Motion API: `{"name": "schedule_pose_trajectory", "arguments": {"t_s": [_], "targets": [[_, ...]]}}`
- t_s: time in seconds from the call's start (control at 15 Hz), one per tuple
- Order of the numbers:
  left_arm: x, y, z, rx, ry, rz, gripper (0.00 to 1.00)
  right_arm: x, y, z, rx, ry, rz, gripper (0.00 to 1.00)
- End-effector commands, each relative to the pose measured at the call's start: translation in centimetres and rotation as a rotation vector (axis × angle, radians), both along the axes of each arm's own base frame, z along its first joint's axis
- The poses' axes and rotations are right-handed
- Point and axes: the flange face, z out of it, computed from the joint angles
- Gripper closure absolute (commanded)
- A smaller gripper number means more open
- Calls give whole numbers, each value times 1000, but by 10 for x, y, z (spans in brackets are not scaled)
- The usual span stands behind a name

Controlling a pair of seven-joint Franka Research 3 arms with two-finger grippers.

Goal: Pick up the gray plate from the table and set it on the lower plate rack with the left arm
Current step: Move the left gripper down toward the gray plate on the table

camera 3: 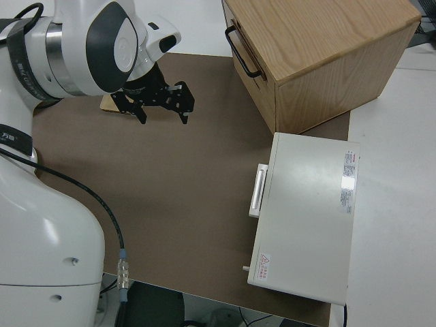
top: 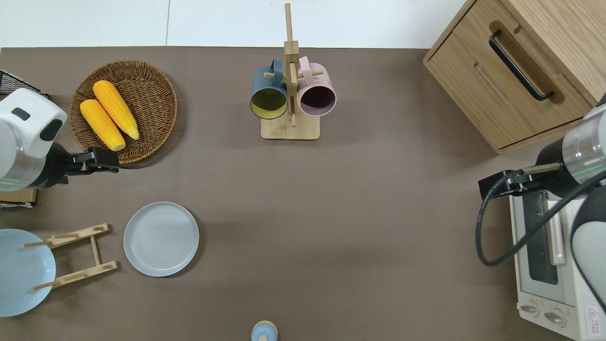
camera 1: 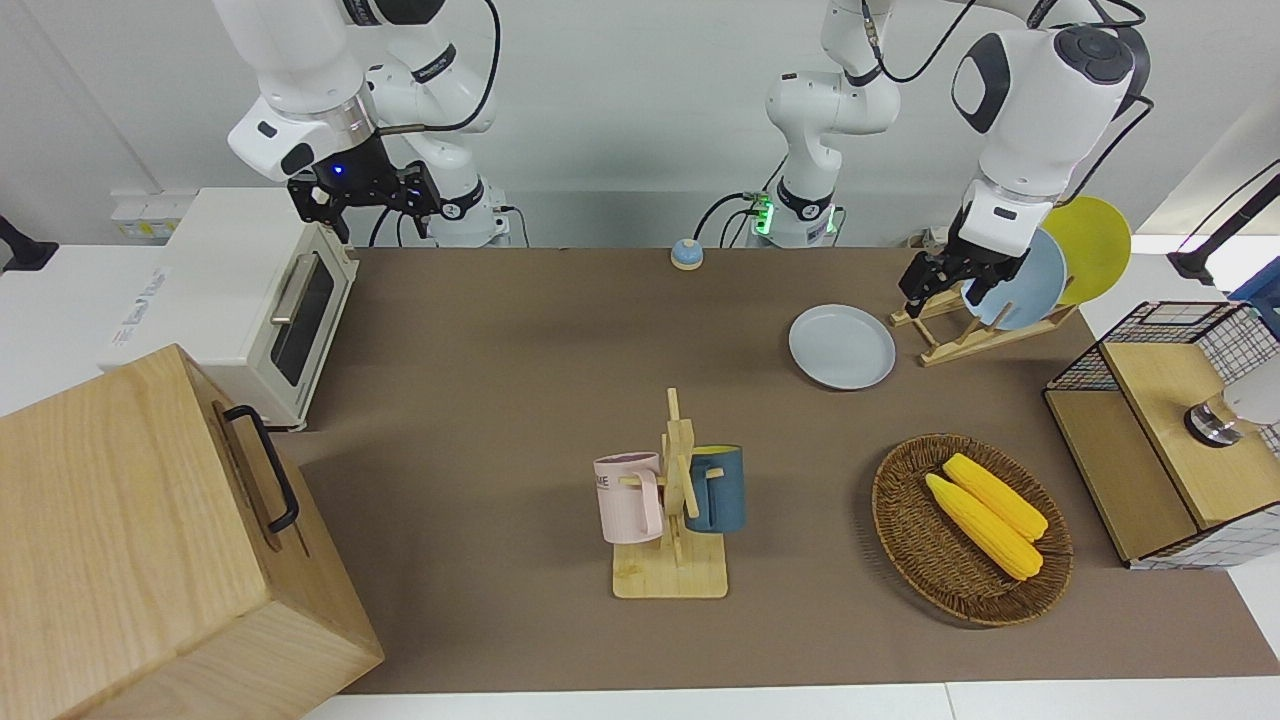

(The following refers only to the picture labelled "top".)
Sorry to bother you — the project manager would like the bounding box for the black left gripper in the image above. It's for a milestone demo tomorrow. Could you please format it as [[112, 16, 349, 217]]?
[[65, 147, 120, 177]]

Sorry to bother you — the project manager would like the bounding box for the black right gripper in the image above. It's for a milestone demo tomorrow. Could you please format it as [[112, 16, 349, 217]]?
[[478, 163, 564, 200]]

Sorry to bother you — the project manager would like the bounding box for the gray plate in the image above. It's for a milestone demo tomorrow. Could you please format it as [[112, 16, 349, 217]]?
[[123, 202, 200, 278]]

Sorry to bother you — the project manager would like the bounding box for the wooden plate rack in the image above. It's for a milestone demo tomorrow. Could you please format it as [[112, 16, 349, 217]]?
[[21, 224, 119, 291]]

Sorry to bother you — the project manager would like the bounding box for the light blue plate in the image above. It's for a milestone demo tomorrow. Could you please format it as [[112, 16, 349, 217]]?
[[0, 229, 56, 317]]

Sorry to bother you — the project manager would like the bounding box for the yellow corn cob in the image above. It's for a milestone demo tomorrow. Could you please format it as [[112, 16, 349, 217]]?
[[80, 99, 126, 152], [93, 80, 140, 141]]

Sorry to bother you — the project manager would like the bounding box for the round wicker basket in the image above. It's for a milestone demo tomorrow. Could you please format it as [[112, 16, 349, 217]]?
[[70, 60, 178, 165]]

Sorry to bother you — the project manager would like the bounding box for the flat wooden board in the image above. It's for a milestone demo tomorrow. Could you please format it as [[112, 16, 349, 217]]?
[[0, 188, 37, 209]]

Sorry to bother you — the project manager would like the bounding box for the wooden drawer cabinet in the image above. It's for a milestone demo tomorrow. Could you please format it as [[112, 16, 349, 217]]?
[[423, 0, 606, 155]]

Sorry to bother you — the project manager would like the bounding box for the cream toaster oven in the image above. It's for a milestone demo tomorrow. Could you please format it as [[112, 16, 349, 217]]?
[[509, 189, 606, 341]]

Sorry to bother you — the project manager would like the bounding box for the dark blue mug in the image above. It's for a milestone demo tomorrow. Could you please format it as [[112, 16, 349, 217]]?
[[250, 59, 289, 120]]

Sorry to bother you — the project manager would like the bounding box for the small wooden block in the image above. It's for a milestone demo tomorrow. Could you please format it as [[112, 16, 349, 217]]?
[[261, 3, 325, 141]]

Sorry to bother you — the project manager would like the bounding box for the pink mug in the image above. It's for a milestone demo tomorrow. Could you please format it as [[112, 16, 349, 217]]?
[[297, 56, 337, 117]]

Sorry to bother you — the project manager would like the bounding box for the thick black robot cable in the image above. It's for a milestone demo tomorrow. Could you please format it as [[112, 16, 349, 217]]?
[[475, 170, 606, 267]]

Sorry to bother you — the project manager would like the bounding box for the cream oven door handle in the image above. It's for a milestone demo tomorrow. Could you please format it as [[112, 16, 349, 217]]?
[[547, 199, 568, 266]]

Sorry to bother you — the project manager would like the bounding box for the black cabinet drawer handle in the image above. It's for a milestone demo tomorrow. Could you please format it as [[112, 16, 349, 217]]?
[[489, 30, 555, 101]]

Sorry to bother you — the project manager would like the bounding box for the black wire basket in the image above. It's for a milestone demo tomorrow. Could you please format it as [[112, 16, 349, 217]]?
[[0, 70, 49, 99]]

